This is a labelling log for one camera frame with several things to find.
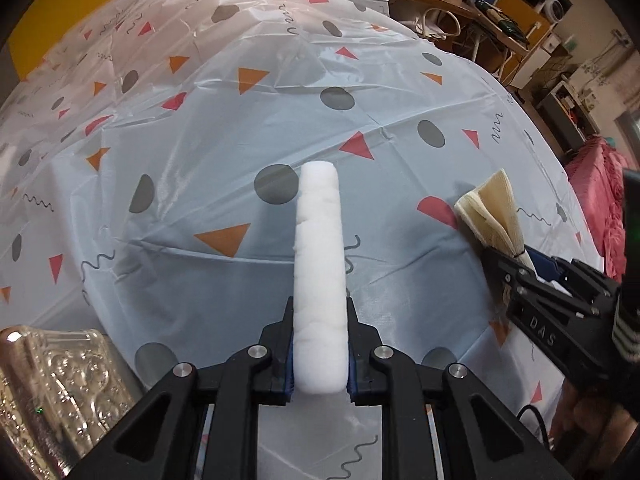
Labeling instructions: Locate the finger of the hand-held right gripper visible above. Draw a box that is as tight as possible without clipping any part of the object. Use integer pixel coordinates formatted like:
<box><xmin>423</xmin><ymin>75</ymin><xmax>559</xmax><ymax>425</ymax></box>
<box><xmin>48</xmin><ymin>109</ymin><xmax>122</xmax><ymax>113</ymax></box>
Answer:
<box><xmin>530</xmin><ymin>252</ymin><xmax>621</xmax><ymax>311</ymax></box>
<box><xmin>482</xmin><ymin>249</ymin><xmax>538</xmax><ymax>311</ymax></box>

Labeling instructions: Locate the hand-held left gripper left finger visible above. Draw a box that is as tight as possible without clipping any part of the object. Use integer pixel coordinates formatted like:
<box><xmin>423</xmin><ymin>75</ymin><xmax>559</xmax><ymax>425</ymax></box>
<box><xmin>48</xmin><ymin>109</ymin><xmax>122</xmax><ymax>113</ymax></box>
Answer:
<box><xmin>65</xmin><ymin>296</ymin><xmax>296</xmax><ymax>480</ymax></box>

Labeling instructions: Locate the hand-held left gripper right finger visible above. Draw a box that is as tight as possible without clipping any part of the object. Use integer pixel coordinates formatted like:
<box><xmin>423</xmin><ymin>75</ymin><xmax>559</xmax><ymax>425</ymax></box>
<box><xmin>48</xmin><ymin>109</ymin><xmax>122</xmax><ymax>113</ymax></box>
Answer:
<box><xmin>344</xmin><ymin>297</ymin><xmax>573</xmax><ymax>480</ymax></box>

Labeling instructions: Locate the cream ribbed cloth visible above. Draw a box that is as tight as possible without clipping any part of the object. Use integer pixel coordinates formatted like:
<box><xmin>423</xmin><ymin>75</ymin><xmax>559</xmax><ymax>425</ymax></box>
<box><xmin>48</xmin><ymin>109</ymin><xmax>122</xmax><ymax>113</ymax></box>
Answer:
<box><xmin>455</xmin><ymin>169</ymin><xmax>536</xmax><ymax>268</ymax></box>

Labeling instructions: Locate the pink ruffled bedding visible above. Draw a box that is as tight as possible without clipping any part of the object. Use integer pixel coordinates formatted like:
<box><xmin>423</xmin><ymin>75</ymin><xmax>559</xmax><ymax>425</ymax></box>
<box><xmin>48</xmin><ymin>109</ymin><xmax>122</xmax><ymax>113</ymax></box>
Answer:
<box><xmin>565</xmin><ymin>137</ymin><xmax>640</xmax><ymax>281</ymax></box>

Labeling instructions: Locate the grey low shelf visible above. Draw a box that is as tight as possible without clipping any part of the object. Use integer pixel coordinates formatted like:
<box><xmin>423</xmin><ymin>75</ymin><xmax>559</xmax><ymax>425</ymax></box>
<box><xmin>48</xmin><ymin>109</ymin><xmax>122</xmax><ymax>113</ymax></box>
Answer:
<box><xmin>537</xmin><ymin>77</ymin><xmax>601</xmax><ymax>151</ymax></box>

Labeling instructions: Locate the white cabinet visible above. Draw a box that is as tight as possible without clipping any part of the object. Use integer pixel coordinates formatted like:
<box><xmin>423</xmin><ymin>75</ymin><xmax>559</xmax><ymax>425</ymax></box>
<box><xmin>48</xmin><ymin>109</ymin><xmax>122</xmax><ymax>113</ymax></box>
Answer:
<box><xmin>510</xmin><ymin>35</ymin><xmax>566</xmax><ymax>91</ymax></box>

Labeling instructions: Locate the clear embossed plastic tray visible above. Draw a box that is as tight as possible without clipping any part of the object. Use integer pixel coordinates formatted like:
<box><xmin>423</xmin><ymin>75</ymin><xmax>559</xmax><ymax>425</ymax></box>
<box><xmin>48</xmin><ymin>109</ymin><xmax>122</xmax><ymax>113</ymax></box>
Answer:
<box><xmin>0</xmin><ymin>326</ymin><xmax>146</xmax><ymax>480</ymax></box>

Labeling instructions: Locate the dark printed bag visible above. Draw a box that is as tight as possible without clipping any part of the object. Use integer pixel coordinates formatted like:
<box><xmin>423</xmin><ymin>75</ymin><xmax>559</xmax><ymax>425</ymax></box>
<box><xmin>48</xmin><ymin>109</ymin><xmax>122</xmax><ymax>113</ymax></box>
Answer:
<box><xmin>475</xmin><ymin>0</ymin><xmax>526</xmax><ymax>43</ymax></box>

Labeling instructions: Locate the patterned plastic tablecloth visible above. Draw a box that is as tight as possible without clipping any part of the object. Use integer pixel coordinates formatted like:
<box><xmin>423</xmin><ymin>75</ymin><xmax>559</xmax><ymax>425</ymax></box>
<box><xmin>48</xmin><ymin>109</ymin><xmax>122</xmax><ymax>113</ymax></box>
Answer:
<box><xmin>0</xmin><ymin>0</ymin><xmax>626</xmax><ymax>480</ymax></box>

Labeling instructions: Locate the wooden board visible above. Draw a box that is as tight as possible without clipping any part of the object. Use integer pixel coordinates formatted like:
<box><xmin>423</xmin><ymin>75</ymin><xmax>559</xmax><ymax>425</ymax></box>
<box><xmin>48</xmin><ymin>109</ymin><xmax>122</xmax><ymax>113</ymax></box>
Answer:
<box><xmin>492</xmin><ymin>0</ymin><xmax>558</xmax><ymax>51</ymax></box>

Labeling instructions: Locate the white tote bag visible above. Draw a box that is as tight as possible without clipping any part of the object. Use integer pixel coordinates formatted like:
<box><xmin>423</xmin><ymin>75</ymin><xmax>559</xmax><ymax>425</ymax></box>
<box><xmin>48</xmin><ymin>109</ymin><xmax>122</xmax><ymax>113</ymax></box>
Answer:
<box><xmin>407</xmin><ymin>7</ymin><xmax>463</xmax><ymax>41</ymax></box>

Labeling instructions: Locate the black cable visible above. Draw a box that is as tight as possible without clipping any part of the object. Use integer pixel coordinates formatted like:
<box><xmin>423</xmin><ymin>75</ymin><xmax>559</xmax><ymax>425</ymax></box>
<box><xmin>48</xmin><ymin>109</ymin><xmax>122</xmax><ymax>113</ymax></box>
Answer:
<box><xmin>517</xmin><ymin>404</ymin><xmax>556</xmax><ymax>453</ymax></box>

